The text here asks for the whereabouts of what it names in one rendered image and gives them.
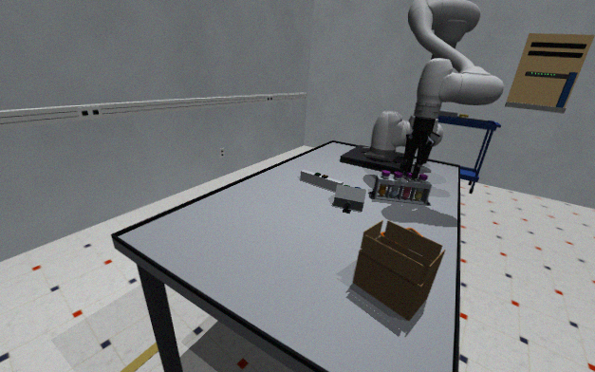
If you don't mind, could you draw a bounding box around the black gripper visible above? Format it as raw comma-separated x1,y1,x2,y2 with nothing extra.
404,117,436,179

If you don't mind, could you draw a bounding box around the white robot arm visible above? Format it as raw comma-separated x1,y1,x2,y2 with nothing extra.
362,0,504,162

